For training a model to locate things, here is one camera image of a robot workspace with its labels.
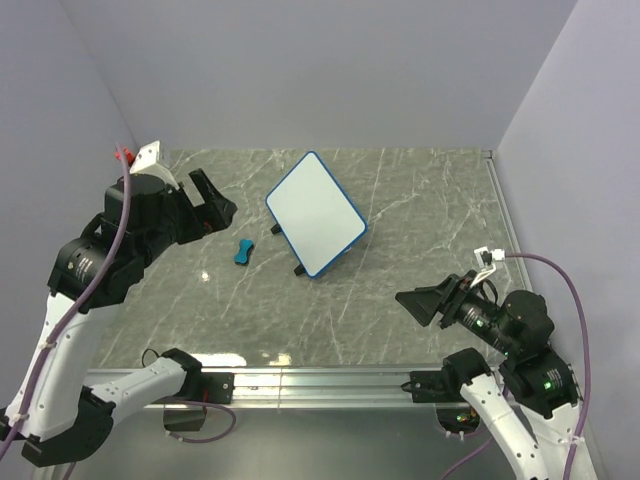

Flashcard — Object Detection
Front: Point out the blue-framed small whiteboard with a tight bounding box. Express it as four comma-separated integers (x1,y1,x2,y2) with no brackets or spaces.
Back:
265,151,368,279

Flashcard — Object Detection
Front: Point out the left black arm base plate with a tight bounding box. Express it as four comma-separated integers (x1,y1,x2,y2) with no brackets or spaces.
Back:
191,372,235,405

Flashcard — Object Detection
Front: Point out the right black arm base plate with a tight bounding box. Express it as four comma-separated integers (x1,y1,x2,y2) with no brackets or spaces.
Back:
400,370,450,403

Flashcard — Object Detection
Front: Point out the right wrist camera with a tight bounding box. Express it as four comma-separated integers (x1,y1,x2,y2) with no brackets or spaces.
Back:
470,246,506,288

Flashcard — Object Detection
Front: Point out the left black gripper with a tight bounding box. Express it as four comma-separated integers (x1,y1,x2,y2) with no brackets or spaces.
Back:
137,167,237,267

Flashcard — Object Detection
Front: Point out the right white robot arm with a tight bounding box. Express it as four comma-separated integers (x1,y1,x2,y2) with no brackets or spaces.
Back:
395,271,586,479

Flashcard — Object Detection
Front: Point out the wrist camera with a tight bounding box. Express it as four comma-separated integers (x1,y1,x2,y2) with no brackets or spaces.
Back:
470,246,506,288
114,141,178,188

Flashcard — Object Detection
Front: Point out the aluminium mounting rail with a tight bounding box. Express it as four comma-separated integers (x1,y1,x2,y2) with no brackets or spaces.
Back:
84,364,581,411

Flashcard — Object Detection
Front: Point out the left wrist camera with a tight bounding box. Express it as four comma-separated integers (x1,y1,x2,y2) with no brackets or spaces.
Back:
114,141,178,188

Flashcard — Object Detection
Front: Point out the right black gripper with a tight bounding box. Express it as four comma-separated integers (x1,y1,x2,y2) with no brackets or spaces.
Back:
394,267,517,352

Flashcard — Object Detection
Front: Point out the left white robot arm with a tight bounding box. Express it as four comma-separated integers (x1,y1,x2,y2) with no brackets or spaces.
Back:
1,169,236,468

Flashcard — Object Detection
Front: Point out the blue whiteboard eraser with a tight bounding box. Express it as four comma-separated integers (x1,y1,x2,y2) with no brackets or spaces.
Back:
233,239,255,266

